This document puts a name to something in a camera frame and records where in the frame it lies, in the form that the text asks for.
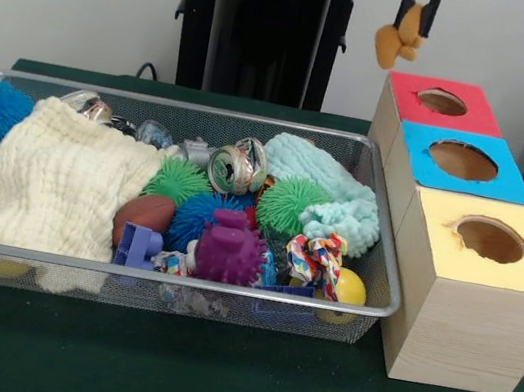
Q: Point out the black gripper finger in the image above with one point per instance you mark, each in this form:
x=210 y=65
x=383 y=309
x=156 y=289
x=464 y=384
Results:
x=431 y=10
x=406 y=3

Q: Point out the tan plush toy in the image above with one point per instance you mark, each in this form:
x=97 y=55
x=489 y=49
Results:
x=390 y=46

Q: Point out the purple spiky rubber toy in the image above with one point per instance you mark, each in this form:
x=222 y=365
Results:
x=232 y=251

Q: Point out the cream waffle cloth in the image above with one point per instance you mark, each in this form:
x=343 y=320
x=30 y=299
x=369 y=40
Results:
x=56 y=180

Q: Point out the wooden box with three holes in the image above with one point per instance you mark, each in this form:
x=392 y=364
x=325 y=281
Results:
x=473 y=319

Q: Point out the clear mesh bin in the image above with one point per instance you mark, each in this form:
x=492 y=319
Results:
x=124 y=283

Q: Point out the mint green knit cloth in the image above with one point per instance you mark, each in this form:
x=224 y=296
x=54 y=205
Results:
x=343 y=195

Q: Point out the green spiky rubber ball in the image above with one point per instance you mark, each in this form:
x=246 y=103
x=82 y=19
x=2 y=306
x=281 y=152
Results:
x=290 y=206
x=178 y=181

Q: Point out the crushed metal can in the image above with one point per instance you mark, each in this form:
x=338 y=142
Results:
x=231 y=168

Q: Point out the colourful patterned knotted cloth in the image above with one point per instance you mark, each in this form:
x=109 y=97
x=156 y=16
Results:
x=315 y=256

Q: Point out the dark blue spiky ball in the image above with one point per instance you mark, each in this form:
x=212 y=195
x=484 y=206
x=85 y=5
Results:
x=192 y=219

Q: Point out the brown toy football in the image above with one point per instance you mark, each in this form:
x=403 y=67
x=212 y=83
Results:
x=144 y=213

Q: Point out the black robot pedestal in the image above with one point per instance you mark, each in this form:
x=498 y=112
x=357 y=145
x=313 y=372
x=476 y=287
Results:
x=271 y=30

